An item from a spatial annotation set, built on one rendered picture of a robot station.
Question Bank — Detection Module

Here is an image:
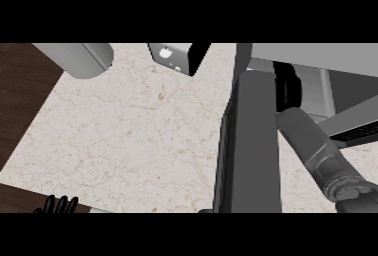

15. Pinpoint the grey microwave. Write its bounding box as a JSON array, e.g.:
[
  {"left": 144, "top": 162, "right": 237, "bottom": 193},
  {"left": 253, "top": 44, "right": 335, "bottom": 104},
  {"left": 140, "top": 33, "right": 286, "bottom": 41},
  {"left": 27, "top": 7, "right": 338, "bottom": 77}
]
[{"left": 244, "top": 43, "right": 378, "bottom": 148}]

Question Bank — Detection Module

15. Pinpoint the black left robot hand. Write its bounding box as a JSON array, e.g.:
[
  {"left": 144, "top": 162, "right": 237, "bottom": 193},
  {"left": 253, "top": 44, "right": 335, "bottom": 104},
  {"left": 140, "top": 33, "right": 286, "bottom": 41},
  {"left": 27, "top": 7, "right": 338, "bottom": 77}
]
[{"left": 32, "top": 194, "right": 79, "bottom": 214}]

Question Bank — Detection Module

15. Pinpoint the grey milk carton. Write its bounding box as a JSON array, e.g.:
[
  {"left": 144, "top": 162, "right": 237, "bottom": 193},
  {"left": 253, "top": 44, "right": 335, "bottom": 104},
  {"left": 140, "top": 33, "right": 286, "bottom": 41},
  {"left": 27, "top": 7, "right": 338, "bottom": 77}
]
[{"left": 146, "top": 43, "right": 212, "bottom": 77}]

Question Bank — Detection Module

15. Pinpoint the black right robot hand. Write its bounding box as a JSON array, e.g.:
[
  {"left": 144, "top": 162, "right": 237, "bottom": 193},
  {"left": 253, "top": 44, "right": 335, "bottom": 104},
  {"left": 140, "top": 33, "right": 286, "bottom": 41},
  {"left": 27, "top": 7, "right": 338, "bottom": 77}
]
[{"left": 271, "top": 61, "right": 302, "bottom": 113}]

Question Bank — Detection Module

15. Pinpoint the pale grey rounded appliance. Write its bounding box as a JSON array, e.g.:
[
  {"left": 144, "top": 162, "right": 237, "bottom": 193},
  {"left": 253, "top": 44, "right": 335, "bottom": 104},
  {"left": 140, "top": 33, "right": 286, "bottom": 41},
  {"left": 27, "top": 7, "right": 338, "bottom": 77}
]
[{"left": 30, "top": 43, "right": 115, "bottom": 80}]

